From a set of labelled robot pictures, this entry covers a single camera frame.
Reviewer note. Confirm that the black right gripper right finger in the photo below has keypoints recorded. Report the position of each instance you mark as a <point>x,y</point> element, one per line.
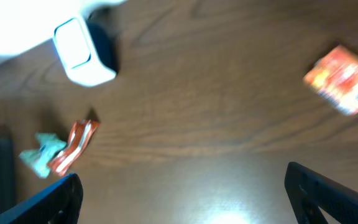
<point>310,193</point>

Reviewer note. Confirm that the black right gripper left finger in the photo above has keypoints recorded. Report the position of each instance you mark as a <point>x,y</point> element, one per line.
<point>58,203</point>

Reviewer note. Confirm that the red orange snack wrapper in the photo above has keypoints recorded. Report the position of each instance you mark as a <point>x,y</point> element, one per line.
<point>78,139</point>

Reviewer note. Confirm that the teal wipes packet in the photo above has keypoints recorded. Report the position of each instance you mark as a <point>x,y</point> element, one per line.
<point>38,159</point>

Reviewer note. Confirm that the orange tissue packet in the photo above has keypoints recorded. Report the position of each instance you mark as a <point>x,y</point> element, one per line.
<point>335,78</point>

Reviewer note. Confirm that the white barcode scanner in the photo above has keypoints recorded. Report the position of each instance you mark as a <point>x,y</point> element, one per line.
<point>85,52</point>

